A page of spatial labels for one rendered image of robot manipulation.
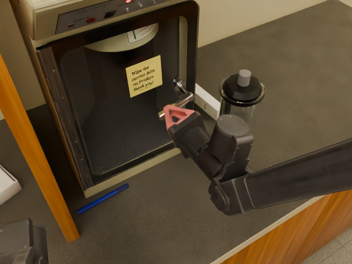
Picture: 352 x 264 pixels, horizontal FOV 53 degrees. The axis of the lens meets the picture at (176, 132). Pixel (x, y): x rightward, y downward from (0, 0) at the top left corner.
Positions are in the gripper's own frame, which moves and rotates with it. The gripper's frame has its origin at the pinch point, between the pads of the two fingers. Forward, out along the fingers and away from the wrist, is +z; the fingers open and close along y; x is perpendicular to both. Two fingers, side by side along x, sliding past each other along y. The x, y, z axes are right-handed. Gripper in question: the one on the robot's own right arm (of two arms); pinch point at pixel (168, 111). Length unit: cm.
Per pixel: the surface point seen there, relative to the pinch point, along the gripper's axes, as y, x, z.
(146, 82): 6.5, 0.7, 4.3
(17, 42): 4, 20, 49
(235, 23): -38, -51, 49
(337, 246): -138, -44, -23
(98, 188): -16.3, 23.7, 5.9
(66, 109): 12.2, 16.7, 4.5
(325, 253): -136, -37, -22
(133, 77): 9.7, 2.6, 4.4
